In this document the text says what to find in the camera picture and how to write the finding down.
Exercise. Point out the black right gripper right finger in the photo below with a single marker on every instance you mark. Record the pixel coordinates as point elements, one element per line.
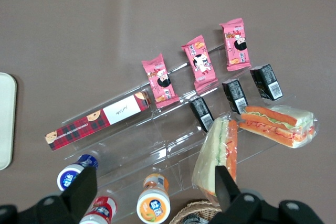
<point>249,211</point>

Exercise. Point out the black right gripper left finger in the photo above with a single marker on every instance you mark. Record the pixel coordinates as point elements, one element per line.
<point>65,205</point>

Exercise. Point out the sandwich with lettuce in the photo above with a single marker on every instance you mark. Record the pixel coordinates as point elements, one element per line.
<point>215,150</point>
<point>275,124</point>

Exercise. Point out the cream plastic tray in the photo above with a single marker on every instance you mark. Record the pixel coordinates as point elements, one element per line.
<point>6,121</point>

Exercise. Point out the blue capped yogurt bottle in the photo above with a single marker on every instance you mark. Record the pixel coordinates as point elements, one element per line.
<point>69,176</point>

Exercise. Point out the red capped yogurt bottle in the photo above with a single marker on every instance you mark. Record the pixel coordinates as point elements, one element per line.
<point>105,208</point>

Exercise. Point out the silver foil container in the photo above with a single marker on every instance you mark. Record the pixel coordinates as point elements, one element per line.
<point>193,220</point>

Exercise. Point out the oval wicker basket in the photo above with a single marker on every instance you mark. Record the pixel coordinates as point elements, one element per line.
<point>189,208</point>

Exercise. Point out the red plaid cookie box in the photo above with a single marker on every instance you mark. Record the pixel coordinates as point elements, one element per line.
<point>92,124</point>

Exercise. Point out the orange capped yogurt bottle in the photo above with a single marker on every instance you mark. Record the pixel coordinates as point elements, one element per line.
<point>153,203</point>

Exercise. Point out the clear acrylic stepped stand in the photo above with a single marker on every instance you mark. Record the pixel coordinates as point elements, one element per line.
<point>136,150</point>

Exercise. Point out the small black carton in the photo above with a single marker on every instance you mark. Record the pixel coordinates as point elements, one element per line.
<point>235,95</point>
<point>202,112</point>
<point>267,81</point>

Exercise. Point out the pink snack packet girl print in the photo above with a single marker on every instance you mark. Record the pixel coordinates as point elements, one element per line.
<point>237,45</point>
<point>160,82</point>

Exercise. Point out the pink snack packet cow print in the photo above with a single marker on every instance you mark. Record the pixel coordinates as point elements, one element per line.
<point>200,62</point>

